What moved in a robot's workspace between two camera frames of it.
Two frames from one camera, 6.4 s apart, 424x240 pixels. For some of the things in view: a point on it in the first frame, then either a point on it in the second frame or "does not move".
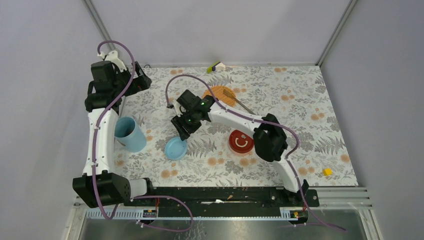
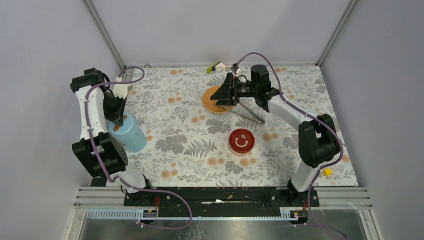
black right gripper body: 188,116 to 246,90
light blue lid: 175,148 to 129,126
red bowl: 240,143 does not move
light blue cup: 129,134 does not move
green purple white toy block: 217,66 does not move
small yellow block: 327,171 does not move
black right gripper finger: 184,128 to 225,91
